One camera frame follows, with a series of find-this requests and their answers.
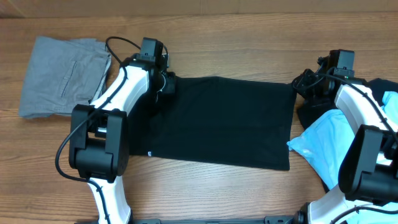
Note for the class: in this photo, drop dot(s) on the black t-shirt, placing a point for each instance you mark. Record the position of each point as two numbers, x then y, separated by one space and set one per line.
216 120

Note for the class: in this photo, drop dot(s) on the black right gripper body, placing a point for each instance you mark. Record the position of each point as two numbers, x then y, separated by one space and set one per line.
313 93

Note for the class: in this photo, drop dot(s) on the black garment under pile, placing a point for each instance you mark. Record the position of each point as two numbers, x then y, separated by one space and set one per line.
309 114

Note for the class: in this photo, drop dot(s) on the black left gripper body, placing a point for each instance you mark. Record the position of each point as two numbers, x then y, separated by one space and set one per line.
170 86

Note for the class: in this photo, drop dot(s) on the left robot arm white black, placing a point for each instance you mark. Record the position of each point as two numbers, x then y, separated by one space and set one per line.
99 141

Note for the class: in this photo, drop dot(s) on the folded grey shorts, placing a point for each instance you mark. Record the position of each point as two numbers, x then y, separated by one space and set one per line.
62 74

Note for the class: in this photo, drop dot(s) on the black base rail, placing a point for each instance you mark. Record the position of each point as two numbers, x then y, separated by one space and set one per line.
266 220

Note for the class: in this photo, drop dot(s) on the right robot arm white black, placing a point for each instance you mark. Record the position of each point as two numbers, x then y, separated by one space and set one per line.
367 178

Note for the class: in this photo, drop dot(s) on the light blue garment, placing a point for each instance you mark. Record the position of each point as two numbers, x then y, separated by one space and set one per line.
325 143

